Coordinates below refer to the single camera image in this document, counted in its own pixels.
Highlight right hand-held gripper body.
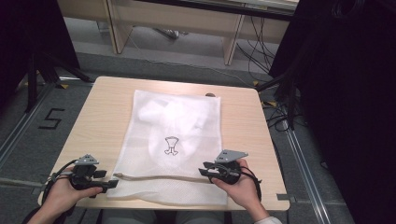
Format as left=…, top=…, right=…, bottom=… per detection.
left=215, top=149, right=249, bottom=186

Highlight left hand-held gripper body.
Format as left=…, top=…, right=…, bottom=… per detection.
left=70, top=153, right=108, bottom=191

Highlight white mesh laundry bag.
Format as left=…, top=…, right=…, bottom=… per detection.
left=106, top=89, right=229, bottom=206

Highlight person's right hand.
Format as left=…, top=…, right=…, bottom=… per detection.
left=211, top=158, right=265, bottom=218

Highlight person's left hand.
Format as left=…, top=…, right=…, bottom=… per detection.
left=45, top=167, right=104, bottom=216

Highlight white garment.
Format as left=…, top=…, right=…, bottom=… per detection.
left=138, top=98, right=219, bottom=162

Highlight grey tape strip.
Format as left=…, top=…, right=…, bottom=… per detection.
left=276, top=193, right=297, bottom=203

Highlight black metal stand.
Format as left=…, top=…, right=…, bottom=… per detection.
left=256, top=71, right=301, bottom=131
left=25, top=52, right=94, bottom=114

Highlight black curtain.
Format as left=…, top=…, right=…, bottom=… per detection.
left=269, top=0, right=396, bottom=224
left=0, top=0, right=81, bottom=105

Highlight light wooden desk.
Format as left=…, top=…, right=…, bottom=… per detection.
left=57, top=0, right=300, bottom=66

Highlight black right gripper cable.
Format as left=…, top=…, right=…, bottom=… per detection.
left=239, top=166, right=263, bottom=202

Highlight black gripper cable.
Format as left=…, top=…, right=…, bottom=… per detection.
left=41, top=159, right=78, bottom=216
left=239, top=166, right=263, bottom=202

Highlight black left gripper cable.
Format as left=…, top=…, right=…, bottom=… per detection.
left=41, top=159, right=78, bottom=216

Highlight black floor cables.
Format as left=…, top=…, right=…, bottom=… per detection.
left=262, top=102, right=302, bottom=133

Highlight metal floor rail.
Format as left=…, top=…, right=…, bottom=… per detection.
left=0, top=83, right=54, bottom=169
left=281, top=118, right=332, bottom=224

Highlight black hanging cables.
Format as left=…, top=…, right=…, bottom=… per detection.
left=235, top=15, right=281, bottom=82

